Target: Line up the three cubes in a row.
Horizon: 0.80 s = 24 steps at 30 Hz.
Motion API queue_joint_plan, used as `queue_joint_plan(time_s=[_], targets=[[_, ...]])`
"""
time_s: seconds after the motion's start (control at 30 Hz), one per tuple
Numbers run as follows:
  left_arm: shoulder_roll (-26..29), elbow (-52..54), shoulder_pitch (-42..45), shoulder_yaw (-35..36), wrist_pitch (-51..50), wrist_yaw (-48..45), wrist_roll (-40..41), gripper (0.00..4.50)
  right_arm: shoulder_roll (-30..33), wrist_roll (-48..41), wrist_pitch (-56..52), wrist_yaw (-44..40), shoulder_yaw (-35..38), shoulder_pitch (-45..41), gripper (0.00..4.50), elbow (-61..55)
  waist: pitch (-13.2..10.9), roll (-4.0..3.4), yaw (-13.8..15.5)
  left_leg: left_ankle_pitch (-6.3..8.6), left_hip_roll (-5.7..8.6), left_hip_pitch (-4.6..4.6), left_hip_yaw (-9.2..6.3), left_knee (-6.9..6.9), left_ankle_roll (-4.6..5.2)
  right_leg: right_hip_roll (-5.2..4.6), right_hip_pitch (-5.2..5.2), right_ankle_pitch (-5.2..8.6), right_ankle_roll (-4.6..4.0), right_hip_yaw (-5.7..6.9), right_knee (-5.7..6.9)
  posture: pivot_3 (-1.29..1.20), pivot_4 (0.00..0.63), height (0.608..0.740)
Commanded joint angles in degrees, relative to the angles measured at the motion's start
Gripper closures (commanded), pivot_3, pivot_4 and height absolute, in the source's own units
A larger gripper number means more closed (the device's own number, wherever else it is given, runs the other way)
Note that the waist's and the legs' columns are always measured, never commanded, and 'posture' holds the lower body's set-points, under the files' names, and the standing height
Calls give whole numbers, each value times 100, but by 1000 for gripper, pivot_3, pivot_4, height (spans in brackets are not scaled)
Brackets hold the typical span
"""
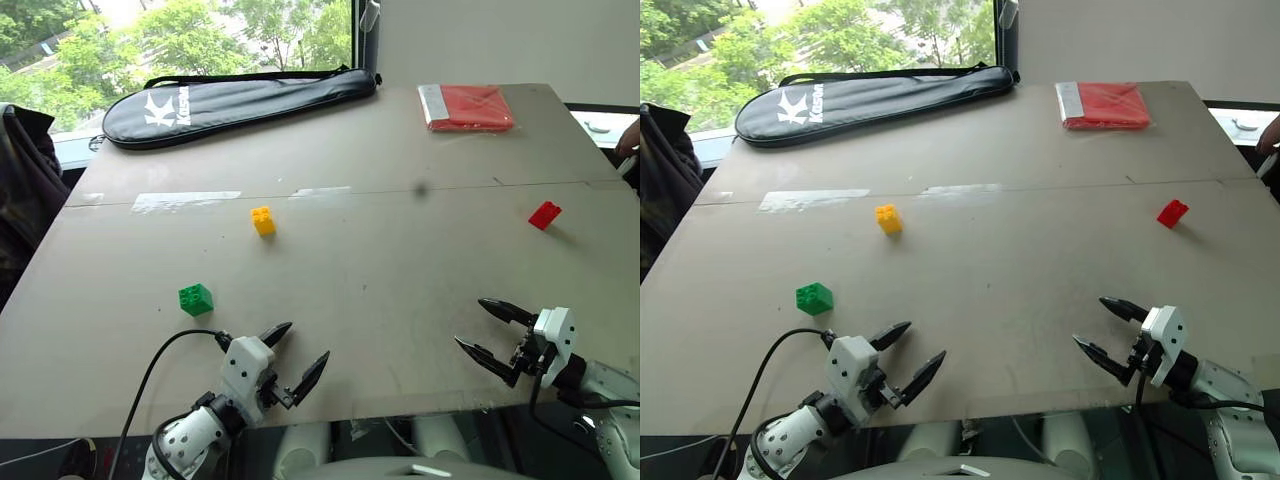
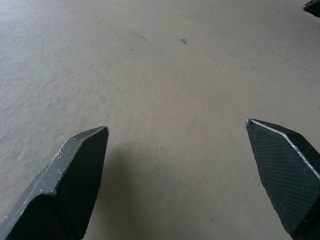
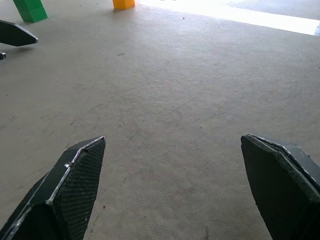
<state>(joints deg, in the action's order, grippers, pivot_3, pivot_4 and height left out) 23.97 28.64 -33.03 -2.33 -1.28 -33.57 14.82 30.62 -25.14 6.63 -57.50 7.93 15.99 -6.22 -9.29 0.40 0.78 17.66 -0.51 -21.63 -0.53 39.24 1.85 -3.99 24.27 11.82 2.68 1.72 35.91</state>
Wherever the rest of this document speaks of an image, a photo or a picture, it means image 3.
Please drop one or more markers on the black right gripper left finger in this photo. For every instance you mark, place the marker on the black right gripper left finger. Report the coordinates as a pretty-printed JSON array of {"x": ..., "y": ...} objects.
[{"x": 67, "y": 190}]

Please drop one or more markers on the green block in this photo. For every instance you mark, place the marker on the green block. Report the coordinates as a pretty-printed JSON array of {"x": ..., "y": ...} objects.
[{"x": 31, "y": 10}]

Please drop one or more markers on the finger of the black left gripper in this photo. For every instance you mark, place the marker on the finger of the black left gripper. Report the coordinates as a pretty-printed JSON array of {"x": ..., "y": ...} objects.
[
  {"x": 15, "y": 33},
  {"x": 2, "y": 56}
]

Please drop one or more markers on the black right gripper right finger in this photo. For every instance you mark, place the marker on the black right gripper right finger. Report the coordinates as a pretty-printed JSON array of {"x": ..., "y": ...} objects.
[{"x": 280, "y": 190}]

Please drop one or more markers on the yellow block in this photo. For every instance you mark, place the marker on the yellow block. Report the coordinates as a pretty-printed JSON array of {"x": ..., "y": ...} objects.
[{"x": 123, "y": 3}]

